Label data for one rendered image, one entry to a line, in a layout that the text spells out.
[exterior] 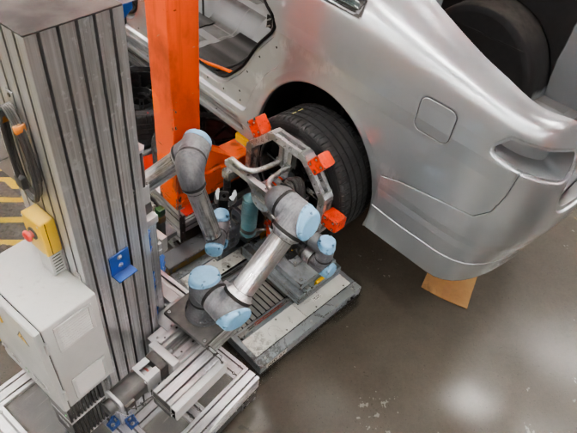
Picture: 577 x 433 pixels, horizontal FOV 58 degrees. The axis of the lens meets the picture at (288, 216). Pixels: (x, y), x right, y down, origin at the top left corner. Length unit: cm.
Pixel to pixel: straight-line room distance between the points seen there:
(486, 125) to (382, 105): 46
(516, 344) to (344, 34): 210
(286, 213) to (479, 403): 176
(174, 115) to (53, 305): 116
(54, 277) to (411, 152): 142
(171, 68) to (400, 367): 196
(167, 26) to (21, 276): 113
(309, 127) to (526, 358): 189
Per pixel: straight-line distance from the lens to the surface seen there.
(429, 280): 351
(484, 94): 203
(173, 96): 247
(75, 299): 169
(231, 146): 309
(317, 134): 241
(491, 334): 344
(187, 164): 195
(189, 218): 323
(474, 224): 225
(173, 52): 237
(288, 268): 305
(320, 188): 238
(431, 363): 317
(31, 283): 177
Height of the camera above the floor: 256
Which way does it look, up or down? 44 degrees down
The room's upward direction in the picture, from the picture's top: 9 degrees clockwise
